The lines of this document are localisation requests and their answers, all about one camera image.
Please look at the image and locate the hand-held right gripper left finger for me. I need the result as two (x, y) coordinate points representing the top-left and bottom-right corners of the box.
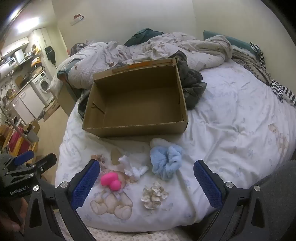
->
(24, 159), (101, 241)

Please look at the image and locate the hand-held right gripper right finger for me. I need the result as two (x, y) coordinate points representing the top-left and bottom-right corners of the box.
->
(193, 159), (271, 241)

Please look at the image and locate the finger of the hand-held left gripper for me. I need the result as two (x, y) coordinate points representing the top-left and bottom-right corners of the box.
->
(24, 153), (57, 178)
(13, 149), (35, 166)

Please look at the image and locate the light blue fluffy towel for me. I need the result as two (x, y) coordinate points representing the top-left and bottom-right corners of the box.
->
(150, 146), (184, 181)

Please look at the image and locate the beige floral scrunchie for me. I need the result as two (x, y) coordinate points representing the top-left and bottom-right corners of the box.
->
(141, 181), (169, 210)

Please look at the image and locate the white fluffy cloth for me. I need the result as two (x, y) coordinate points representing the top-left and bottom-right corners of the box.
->
(150, 138), (170, 149)

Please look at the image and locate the brown cardboard box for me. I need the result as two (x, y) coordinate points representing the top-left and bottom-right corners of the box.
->
(82, 58), (189, 139)

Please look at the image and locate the person's left hand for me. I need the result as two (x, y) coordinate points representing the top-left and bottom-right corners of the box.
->
(0, 209), (23, 234)

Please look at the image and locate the pink cloth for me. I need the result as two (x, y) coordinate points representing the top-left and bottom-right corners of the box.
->
(8, 132), (23, 152)

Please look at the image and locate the wooden rack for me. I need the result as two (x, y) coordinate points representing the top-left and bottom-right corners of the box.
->
(0, 124), (38, 158)

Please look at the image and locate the small cardboard box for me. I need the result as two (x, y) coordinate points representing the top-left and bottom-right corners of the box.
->
(28, 119), (41, 139)

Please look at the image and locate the brown cardboard piece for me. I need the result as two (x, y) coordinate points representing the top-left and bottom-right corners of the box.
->
(110, 148), (121, 165)

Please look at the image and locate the white low cabinet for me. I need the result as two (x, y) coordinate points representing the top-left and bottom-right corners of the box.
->
(10, 82), (45, 124)

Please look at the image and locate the white teddy print blanket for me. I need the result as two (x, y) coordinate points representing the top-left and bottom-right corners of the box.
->
(55, 59), (296, 232)

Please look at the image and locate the floral bed sheet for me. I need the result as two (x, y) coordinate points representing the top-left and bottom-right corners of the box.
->
(55, 222), (208, 241)

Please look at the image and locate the white washing machine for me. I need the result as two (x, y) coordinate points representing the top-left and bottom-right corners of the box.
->
(30, 71), (55, 107)

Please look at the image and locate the dark grey clothing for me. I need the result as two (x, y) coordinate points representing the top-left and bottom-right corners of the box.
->
(168, 50), (207, 110)

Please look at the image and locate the black hanging garment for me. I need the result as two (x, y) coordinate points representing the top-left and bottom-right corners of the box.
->
(45, 45), (57, 67)

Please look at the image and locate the black white striped cloth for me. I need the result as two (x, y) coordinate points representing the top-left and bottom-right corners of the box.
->
(250, 42), (296, 103)

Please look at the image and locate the patterned knit blanket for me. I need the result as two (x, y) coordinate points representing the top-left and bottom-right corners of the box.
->
(231, 45), (280, 86)

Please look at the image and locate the crumpled bear print quilt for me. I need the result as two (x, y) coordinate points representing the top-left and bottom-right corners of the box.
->
(50, 32), (233, 90)

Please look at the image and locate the teal pillow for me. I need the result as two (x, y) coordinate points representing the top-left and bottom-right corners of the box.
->
(203, 30), (257, 56)

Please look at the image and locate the dark teal garment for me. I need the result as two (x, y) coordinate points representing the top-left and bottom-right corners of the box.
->
(124, 28), (163, 47)

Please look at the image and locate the wooden bed frame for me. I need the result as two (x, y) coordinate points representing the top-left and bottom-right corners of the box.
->
(58, 79), (81, 116)

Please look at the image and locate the wall hook rack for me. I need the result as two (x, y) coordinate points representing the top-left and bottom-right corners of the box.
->
(70, 14), (85, 26)

